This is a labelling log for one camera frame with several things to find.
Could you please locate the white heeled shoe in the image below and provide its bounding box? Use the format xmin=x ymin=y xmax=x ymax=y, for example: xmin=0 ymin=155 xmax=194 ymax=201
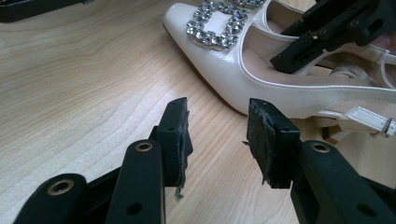
xmin=162 ymin=0 xmax=396 ymax=146
xmin=228 ymin=0 xmax=316 ymax=36

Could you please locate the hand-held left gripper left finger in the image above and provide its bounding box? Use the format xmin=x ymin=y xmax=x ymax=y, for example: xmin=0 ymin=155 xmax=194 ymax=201
xmin=155 ymin=96 xmax=194 ymax=189

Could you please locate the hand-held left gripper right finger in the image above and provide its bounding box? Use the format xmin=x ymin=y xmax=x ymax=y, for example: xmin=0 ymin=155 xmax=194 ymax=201
xmin=245 ymin=98 xmax=302 ymax=189

